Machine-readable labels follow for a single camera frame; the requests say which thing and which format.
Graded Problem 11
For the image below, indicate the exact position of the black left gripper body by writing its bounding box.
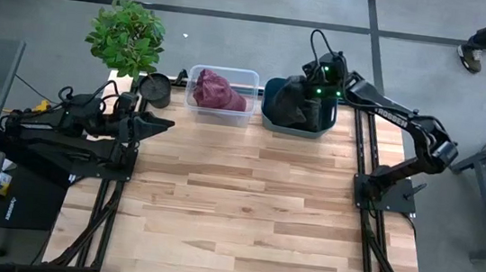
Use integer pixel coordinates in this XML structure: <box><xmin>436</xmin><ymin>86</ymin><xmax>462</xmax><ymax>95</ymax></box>
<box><xmin>110</xmin><ymin>110</ymin><xmax>148</xmax><ymax>146</ymax></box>

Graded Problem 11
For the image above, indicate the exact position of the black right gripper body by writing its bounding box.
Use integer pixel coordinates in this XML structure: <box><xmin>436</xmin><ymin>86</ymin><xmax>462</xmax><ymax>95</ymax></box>
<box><xmin>299</xmin><ymin>75</ymin><xmax>349</xmax><ymax>104</ymax></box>

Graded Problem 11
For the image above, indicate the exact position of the dark grey baseball cap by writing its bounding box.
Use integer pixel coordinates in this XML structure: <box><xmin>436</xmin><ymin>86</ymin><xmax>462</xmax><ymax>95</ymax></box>
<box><xmin>265</xmin><ymin>71</ymin><xmax>318</xmax><ymax>131</ymax></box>
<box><xmin>300</xmin><ymin>97</ymin><xmax>326</xmax><ymax>133</ymax></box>

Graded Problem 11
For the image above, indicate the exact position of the maroon baseball cap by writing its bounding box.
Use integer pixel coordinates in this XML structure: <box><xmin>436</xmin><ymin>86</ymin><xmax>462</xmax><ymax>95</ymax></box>
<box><xmin>190</xmin><ymin>67</ymin><xmax>237</xmax><ymax>112</ymax></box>
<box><xmin>222</xmin><ymin>89</ymin><xmax>249</xmax><ymax>113</ymax></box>

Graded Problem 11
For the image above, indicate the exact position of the teal plastic bin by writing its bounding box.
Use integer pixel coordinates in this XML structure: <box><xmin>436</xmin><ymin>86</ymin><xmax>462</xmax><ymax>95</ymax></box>
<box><xmin>258</xmin><ymin>75</ymin><xmax>342</xmax><ymax>142</ymax></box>

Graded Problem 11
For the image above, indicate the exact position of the small black clamp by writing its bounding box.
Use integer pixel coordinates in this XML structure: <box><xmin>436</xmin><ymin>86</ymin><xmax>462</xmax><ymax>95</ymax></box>
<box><xmin>174</xmin><ymin>68</ymin><xmax>190</xmax><ymax>87</ymax></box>

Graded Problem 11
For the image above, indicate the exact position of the clear plastic bin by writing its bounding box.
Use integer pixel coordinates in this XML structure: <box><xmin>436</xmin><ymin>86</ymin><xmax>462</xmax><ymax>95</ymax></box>
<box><xmin>182</xmin><ymin>61</ymin><xmax>264</xmax><ymax>129</ymax></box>

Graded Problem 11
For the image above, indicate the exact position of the green potted plant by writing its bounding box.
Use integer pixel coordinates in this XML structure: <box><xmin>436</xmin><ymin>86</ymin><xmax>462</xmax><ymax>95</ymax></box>
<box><xmin>76</xmin><ymin>0</ymin><xmax>182</xmax><ymax>111</ymax></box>

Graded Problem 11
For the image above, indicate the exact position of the black controller box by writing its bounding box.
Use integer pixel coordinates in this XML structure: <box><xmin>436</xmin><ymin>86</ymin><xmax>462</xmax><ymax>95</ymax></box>
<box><xmin>0</xmin><ymin>164</ymin><xmax>72</xmax><ymax>234</ymax></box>

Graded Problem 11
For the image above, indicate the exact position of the white yellow small container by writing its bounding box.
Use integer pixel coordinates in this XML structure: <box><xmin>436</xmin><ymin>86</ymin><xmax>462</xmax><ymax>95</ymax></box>
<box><xmin>0</xmin><ymin>158</ymin><xmax>16</xmax><ymax>197</ymax></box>

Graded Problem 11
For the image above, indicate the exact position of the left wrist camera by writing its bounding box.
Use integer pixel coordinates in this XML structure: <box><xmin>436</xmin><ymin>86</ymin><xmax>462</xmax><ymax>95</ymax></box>
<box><xmin>114</xmin><ymin>90</ymin><xmax>140</xmax><ymax>116</ymax></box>

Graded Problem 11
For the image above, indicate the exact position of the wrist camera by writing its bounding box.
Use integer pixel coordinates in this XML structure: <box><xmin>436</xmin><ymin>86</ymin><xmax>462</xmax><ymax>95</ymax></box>
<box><xmin>114</xmin><ymin>90</ymin><xmax>140</xmax><ymax>116</ymax></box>
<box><xmin>316</xmin><ymin>48</ymin><xmax>348</xmax><ymax>82</ymax></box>

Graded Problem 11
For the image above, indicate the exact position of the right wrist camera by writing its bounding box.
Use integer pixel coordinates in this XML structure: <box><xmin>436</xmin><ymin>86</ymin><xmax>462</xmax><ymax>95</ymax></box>
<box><xmin>316</xmin><ymin>48</ymin><xmax>348</xmax><ymax>82</ymax></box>

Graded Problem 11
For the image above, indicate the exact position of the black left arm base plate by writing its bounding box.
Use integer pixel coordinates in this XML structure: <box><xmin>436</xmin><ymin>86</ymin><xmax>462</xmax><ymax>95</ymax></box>
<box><xmin>22</xmin><ymin>128</ymin><xmax>140</xmax><ymax>185</ymax></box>

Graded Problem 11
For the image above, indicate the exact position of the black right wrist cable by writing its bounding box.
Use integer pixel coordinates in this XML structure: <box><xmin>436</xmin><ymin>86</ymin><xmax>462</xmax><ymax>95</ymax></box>
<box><xmin>308</xmin><ymin>27</ymin><xmax>341</xmax><ymax>59</ymax></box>

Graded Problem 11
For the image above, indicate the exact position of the black metal table frame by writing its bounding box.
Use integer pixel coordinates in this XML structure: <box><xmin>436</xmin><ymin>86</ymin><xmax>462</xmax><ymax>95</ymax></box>
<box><xmin>45</xmin><ymin>56</ymin><xmax>446</xmax><ymax>272</ymax></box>

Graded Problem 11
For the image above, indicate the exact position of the yellow extension cord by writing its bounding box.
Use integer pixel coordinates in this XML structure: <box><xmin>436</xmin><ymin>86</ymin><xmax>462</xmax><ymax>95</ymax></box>
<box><xmin>0</xmin><ymin>95</ymin><xmax>54</xmax><ymax>119</ymax></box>

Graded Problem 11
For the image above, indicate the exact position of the thin black floor cable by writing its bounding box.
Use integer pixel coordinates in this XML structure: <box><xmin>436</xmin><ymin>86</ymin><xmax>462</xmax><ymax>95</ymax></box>
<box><xmin>11</xmin><ymin>73</ymin><xmax>63</xmax><ymax>106</ymax></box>

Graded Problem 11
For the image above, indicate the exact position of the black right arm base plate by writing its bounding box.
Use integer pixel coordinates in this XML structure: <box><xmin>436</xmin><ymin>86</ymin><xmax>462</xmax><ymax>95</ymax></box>
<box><xmin>350</xmin><ymin>171</ymin><xmax>420</xmax><ymax>217</ymax></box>

